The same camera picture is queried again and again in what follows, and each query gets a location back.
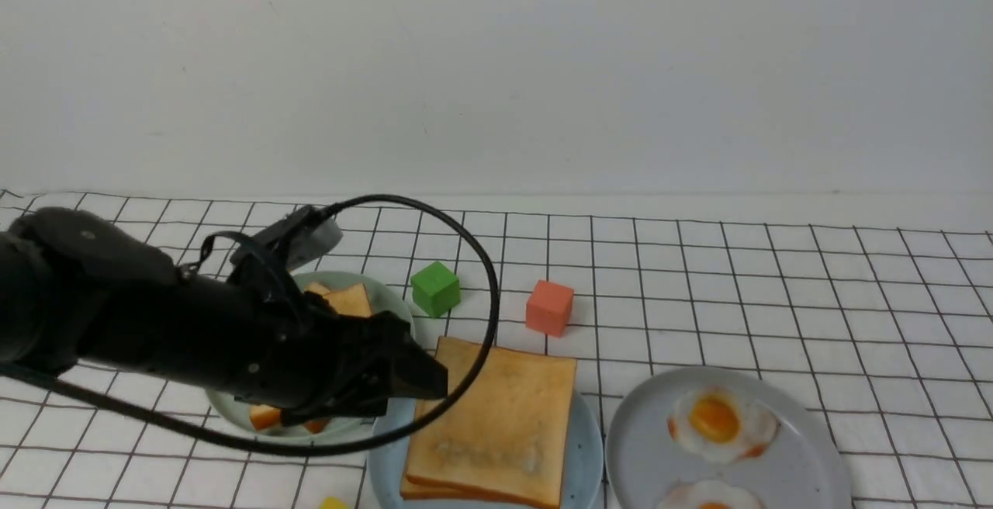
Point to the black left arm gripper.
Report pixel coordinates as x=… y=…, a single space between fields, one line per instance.
x=342 y=366

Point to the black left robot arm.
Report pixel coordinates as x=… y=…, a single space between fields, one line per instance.
x=77 y=288

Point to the pale green plate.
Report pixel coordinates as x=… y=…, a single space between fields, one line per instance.
x=238 y=414

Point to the green cube block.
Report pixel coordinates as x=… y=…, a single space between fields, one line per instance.
x=436 y=290

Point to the toast slice on green plate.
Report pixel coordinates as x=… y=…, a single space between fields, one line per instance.
x=353 y=301

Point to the orange-red cube block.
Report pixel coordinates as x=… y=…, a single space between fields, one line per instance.
x=549 y=308

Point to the yellow cube block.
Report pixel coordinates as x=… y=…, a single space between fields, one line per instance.
x=333 y=503

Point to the fried egg, far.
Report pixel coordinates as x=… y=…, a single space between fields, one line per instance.
x=722 y=426

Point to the fried egg,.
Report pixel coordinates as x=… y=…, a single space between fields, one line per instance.
x=722 y=426
x=709 y=494

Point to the fried egg, middle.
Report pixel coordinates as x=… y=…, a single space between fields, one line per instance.
x=709 y=494

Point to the grey plate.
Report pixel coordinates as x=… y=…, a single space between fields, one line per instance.
x=801 y=468

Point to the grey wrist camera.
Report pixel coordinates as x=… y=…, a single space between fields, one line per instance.
x=301 y=237

